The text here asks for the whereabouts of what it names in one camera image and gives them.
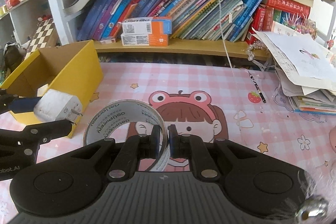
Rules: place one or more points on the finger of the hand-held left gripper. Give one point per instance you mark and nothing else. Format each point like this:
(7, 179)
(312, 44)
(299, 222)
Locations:
(52, 128)
(23, 103)

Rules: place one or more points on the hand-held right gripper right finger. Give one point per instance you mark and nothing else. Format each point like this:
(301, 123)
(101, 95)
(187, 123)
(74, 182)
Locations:
(172, 140)

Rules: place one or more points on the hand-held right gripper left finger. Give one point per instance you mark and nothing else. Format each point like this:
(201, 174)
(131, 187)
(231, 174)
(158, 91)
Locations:
(156, 142)

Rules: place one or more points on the white charger plug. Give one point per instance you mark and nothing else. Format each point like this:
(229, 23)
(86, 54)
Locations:
(55, 106)

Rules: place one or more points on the clear tape roll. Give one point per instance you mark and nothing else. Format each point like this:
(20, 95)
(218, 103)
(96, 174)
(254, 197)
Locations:
(110, 121)

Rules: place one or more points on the yellow cardboard box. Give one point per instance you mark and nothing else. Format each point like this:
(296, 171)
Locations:
(78, 74)

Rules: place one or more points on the pink cylinder container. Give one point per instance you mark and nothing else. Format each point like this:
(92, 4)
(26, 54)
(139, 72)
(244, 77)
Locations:
(332, 140)

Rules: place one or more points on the dark brown shoe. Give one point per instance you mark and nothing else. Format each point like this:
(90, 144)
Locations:
(14, 56)

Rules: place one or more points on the pink cartoon desk mat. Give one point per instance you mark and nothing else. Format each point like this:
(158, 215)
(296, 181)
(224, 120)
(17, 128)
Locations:
(183, 77)

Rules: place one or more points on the brown white chessboard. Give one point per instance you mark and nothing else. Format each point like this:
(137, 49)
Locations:
(42, 32)

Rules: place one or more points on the black pen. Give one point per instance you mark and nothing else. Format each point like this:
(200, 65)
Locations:
(257, 87)

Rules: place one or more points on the small white red box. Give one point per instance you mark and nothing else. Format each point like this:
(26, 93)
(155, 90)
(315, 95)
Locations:
(107, 41)

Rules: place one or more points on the white wooden bookshelf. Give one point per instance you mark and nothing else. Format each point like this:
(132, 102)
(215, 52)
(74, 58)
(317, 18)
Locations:
(51, 3)

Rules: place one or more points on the orange white box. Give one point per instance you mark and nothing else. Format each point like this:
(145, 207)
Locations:
(136, 39)
(136, 26)

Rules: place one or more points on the thick dark book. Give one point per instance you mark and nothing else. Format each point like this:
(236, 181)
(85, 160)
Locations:
(78, 3)

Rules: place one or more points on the white bead strand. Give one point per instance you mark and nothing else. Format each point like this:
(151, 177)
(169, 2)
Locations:
(254, 50)

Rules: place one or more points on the row of colourful books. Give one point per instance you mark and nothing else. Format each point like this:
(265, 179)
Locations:
(183, 8)

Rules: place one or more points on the stack of papers and booklets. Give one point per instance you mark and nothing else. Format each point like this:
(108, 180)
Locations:
(296, 61)

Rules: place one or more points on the silver metal bell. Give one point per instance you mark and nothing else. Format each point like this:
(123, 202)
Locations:
(312, 209)

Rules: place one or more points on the colourful bead decoration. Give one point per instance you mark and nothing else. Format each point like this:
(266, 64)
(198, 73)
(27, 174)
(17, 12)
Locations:
(299, 24)

